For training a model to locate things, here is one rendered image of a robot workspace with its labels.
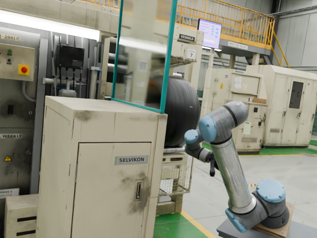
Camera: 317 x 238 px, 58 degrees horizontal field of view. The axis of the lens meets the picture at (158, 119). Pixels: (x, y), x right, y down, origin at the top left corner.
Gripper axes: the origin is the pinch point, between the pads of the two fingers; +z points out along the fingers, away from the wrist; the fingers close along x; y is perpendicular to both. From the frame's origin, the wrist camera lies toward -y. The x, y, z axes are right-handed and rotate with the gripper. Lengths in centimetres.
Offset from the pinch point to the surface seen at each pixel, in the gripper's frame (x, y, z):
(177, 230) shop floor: 121, -5, -51
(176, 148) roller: 19, 9, -54
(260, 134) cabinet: 361, 397, -126
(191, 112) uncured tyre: -11, 24, -49
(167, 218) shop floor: 132, 2, -71
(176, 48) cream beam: -29, 71, -96
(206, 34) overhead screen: 126, 383, -269
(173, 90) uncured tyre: -26, 23, -63
